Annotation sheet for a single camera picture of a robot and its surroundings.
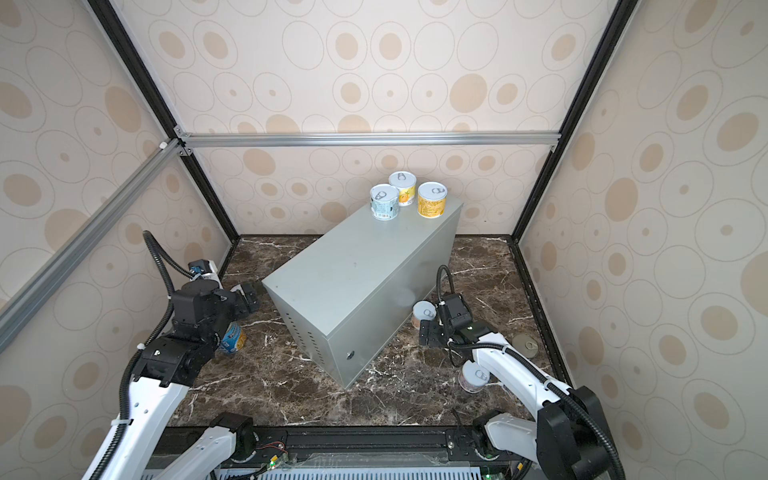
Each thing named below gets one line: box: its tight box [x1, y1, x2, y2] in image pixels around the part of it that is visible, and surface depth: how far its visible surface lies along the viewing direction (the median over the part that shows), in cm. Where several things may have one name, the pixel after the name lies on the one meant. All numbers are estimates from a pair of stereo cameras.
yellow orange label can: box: [417, 181, 448, 219], surface depth 77 cm
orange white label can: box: [412, 300, 437, 330], surface depth 94 cm
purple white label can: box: [458, 360, 490, 393], surface depth 81 cm
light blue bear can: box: [370, 183, 399, 221], surface depth 76 cm
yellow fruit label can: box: [388, 170, 417, 207], surface depth 81 cm
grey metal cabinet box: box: [262, 200, 463, 389], surface depth 71 cm
